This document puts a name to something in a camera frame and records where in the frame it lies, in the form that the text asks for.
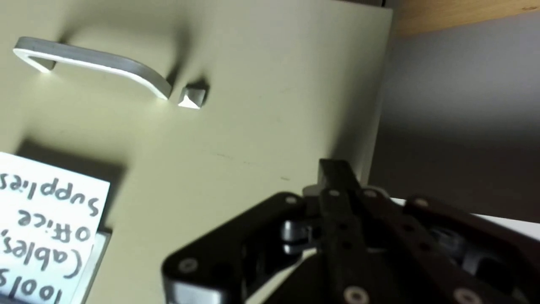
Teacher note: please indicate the silver drawer lock button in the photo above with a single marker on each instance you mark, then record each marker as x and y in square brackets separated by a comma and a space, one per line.
[193, 96]

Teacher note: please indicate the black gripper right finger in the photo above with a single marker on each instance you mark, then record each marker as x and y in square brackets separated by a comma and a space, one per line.
[455, 257]

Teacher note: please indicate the wooden top grey counter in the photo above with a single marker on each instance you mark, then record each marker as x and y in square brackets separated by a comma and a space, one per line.
[418, 17]

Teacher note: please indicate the beige top file drawer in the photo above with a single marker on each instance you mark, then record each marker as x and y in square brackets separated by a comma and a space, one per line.
[291, 83]

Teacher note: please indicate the white paper drawer label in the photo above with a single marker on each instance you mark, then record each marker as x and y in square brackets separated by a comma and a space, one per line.
[50, 231]

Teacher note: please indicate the grey small file cabinet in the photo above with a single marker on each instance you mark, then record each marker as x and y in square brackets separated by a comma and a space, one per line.
[462, 117]

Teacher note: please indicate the silver drawer handle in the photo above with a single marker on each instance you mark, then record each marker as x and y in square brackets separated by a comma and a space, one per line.
[45, 54]

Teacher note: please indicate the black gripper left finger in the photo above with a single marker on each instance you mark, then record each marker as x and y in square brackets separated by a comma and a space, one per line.
[325, 245]

